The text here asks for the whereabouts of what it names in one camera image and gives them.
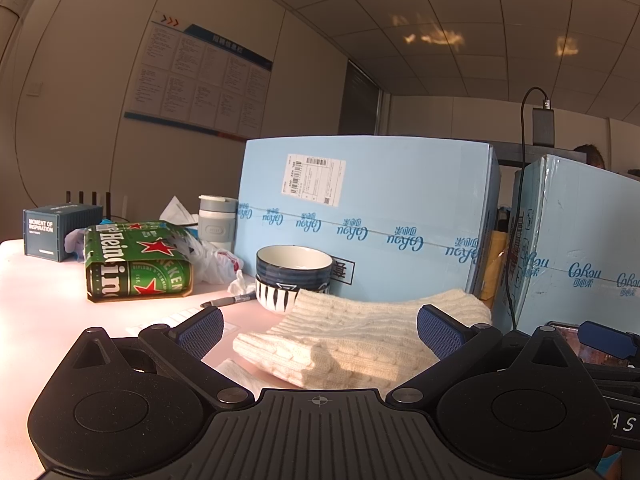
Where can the grey white travel cup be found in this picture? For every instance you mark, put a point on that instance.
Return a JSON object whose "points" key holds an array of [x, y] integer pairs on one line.
{"points": [[217, 220]]}

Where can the dark blue ceramic bowl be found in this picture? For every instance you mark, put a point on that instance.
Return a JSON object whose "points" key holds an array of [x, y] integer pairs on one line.
{"points": [[280, 275]]}

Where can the black power adapter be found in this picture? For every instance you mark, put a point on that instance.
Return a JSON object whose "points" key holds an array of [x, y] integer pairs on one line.
{"points": [[543, 125]]}

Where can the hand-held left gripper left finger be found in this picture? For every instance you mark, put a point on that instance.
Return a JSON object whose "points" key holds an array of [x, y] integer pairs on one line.
{"points": [[200, 332]]}

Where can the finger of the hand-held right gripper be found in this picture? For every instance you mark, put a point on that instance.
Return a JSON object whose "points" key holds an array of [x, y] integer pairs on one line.
{"points": [[607, 338]]}

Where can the wall notice poster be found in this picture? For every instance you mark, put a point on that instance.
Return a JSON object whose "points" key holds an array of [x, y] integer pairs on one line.
{"points": [[200, 75]]}

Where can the crumpled clear plastic bag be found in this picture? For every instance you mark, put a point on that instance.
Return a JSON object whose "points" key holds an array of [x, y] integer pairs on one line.
{"points": [[75, 242]]}

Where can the white tissue paper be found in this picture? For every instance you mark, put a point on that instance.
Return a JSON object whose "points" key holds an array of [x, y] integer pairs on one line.
{"points": [[175, 210]]}

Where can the striped ceramic bowl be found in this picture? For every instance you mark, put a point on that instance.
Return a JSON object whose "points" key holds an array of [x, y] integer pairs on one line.
{"points": [[275, 298]]}

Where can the large light blue cardboard box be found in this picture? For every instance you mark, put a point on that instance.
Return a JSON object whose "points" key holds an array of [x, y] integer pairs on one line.
{"points": [[375, 195]]}

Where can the grey marker pen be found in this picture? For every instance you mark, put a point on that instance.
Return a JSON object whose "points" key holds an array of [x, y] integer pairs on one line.
{"points": [[225, 301]]}

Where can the crumpled white tissue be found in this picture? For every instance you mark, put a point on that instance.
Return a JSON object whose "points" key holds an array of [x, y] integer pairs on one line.
{"points": [[242, 285]]}

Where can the green beer can pack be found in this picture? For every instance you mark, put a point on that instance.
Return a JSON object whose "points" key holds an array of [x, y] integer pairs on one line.
{"points": [[135, 260]]}

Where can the dark blue container-shaped box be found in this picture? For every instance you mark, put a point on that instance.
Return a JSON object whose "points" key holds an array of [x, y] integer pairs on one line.
{"points": [[47, 235]]}

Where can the black router with antennas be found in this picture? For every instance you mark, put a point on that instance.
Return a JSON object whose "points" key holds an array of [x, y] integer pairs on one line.
{"points": [[93, 199]]}

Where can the yellow padded package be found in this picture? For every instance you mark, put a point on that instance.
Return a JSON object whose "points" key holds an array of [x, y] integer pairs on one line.
{"points": [[495, 265]]}

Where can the white plastic bag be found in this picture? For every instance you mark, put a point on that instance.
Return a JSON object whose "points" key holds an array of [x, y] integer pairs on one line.
{"points": [[212, 260]]}

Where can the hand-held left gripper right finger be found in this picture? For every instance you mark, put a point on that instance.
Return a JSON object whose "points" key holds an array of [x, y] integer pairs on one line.
{"points": [[440, 332]]}

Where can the dark door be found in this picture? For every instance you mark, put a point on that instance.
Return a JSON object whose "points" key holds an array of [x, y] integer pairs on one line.
{"points": [[357, 105]]}

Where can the cream knitted sweater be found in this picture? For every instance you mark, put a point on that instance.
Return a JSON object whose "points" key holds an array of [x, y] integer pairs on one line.
{"points": [[350, 340]]}

